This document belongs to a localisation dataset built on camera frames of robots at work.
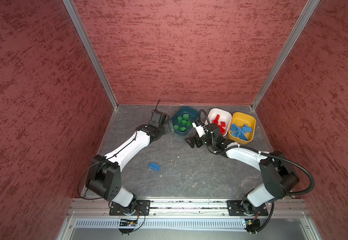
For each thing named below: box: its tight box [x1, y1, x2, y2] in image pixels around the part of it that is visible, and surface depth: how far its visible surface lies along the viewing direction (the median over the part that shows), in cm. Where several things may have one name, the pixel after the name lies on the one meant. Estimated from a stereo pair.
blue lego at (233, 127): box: [230, 123, 237, 133], surface depth 108 cm
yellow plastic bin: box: [228, 112, 256, 145], surface depth 109 cm
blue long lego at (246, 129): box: [242, 124, 252, 133], surface depth 103 cm
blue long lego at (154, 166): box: [148, 162, 161, 172], surface depth 89 cm
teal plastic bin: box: [170, 106, 199, 136], surface depth 111 cm
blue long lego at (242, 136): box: [238, 132, 248, 141], surface depth 102 cm
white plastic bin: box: [205, 108, 232, 137], surface depth 112 cm
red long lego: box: [212, 114, 220, 125], surface depth 112 cm
